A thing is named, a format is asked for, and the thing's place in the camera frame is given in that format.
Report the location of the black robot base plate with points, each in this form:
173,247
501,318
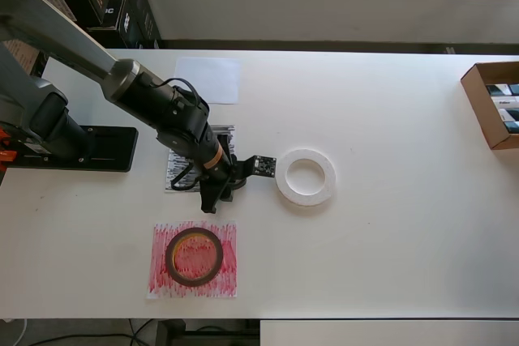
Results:
117,151

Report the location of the large white tape roll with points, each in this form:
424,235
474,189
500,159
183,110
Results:
306,200

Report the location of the red scribbled paper sheet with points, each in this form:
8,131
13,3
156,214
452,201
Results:
231,273

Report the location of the red tape roll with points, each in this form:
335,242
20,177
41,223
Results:
194,281

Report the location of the small wrist camera on bracket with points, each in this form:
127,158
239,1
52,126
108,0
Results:
265,166

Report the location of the black table leg frame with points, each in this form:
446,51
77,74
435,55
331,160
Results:
170,334

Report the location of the blank white paper sheet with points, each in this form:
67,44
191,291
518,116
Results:
215,78

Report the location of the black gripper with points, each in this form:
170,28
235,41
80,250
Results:
211,196

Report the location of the small white printed box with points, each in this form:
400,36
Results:
504,102

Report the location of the open brown cardboard tray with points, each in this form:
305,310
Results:
482,119

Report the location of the orange black clamp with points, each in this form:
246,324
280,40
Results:
7,155

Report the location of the large brown cardboard box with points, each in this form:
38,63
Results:
22,54

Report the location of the gray black Piper robot arm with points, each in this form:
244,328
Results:
81,46

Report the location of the large black printed carton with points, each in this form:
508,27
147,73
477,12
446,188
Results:
138,26

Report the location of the small gray bracket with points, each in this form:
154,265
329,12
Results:
450,49

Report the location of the black scribbled paper sheet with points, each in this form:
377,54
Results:
172,163

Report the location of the small black white box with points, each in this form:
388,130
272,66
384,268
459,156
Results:
511,127
496,89
509,115

